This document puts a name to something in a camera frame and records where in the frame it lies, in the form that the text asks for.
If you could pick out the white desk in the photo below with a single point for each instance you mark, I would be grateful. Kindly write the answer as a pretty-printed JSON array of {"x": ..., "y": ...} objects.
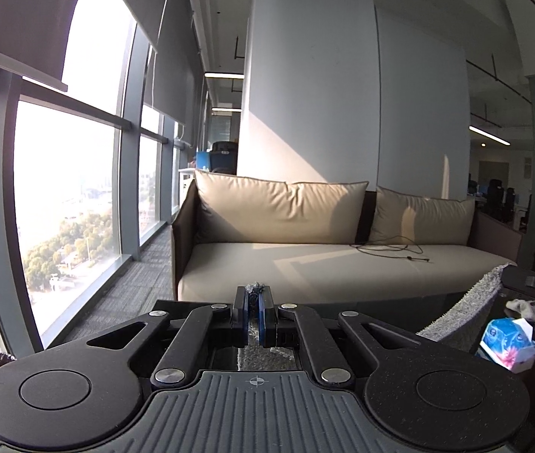
[{"x": 186, "y": 181}]

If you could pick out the grey roller blind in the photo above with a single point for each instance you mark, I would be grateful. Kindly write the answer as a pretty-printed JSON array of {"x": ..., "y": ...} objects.
[
  {"x": 173, "y": 56},
  {"x": 12, "y": 9}
]

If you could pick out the beige sofa back cushion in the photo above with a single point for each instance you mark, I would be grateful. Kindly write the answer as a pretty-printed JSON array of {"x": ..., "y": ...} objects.
[
  {"x": 277, "y": 210},
  {"x": 421, "y": 219}
]

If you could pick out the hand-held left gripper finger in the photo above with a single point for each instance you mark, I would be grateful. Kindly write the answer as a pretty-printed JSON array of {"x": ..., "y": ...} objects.
[
  {"x": 262, "y": 316},
  {"x": 250, "y": 314}
]

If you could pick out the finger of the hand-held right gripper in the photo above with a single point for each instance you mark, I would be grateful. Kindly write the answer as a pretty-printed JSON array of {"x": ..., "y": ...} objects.
[{"x": 515, "y": 281}]

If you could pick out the ceiling strip light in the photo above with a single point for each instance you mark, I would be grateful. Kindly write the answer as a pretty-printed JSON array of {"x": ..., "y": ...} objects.
[
  {"x": 226, "y": 109},
  {"x": 224, "y": 74},
  {"x": 489, "y": 135}
]

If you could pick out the row of black office chairs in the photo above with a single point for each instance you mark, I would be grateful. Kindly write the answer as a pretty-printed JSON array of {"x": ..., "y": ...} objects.
[{"x": 496, "y": 198}]

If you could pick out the black office chair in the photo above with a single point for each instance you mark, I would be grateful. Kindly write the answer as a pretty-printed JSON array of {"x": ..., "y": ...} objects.
[{"x": 225, "y": 156}]

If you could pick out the crumpled white tissue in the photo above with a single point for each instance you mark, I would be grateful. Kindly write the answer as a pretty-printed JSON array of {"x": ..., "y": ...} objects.
[{"x": 527, "y": 309}]

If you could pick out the grey towel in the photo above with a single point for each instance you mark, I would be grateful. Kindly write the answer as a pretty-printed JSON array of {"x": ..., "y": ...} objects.
[{"x": 466, "y": 311}]

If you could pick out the blue tissue pack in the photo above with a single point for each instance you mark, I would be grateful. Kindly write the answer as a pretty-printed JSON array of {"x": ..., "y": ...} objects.
[{"x": 506, "y": 342}]

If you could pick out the beige sofa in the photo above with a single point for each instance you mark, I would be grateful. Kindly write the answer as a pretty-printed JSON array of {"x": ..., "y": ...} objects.
[{"x": 296, "y": 269}]

